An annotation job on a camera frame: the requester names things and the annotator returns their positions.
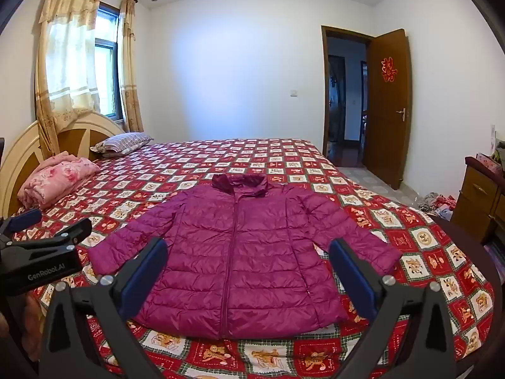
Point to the window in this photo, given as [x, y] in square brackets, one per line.
[106, 59]

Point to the red bear print bedspread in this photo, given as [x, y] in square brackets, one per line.
[394, 223]

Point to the brown wooden dresser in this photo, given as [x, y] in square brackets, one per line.
[473, 193]

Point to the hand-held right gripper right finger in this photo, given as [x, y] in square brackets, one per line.
[351, 280]

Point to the wide beige curtain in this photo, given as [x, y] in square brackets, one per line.
[67, 67]

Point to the pink folded blanket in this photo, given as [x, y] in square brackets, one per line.
[55, 177]

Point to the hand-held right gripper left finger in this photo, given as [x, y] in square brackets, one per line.
[144, 280]

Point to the red paper door decoration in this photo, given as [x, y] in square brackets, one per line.
[389, 69]

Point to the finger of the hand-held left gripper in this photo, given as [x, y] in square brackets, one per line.
[75, 231]
[23, 219]

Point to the narrow beige curtain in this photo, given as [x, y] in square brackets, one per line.
[128, 67]

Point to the cream wooden headboard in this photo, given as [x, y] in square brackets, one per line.
[79, 134]

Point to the brown wooden door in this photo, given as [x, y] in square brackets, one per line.
[386, 126]

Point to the pile of clothes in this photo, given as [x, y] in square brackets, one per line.
[434, 203]

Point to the striped pillow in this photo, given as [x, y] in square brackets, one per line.
[122, 142]

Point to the purple down jacket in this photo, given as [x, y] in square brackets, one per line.
[244, 252]

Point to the brown door frame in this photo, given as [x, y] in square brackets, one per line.
[323, 87]

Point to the pink box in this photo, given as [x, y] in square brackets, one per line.
[489, 162]

